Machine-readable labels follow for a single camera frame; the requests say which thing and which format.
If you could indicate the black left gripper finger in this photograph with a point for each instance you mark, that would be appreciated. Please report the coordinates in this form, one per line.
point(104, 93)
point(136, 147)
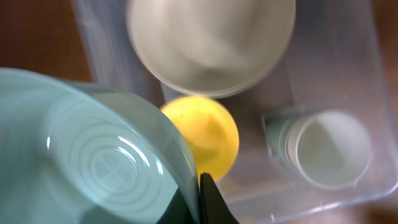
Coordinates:
point(212, 207)

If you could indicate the yellow small bowl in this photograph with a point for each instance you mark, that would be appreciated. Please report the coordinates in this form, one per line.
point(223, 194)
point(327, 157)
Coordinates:
point(209, 130)

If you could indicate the cream white plastic cup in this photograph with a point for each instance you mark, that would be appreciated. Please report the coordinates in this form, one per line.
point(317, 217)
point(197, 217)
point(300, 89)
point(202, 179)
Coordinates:
point(330, 149)

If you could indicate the mint green small bowl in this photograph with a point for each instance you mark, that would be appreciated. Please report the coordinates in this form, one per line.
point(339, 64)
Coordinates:
point(76, 152)

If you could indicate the cream plate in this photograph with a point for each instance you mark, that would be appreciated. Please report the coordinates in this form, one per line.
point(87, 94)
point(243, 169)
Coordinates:
point(214, 48)

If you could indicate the mint green plastic cup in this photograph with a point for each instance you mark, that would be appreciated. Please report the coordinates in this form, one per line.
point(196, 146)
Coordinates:
point(276, 131)

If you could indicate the clear plastic storage container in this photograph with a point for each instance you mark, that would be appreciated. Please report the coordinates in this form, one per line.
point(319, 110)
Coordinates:
point(332, 62)

